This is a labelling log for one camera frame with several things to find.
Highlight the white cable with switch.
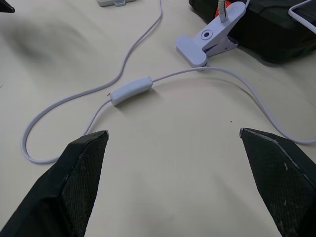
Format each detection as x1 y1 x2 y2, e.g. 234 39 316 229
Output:
21 0 316 164

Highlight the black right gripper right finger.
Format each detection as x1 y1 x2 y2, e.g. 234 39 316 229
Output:
238 127 316 237

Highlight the white lamp clamp base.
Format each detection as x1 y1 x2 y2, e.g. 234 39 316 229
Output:
174 1 247 71

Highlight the white inline cable adapter box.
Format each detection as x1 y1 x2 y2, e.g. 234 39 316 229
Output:
110 75 154 107

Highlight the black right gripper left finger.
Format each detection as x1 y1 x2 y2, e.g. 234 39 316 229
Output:
0 130 110 237

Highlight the orange object behind clamp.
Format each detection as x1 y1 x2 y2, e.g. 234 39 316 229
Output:
214 0 233 18

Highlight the black tool case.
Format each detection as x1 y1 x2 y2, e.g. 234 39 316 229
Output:
188 0 316 65

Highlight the black object at corner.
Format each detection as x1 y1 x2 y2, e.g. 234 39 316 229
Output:
0 0 16 13

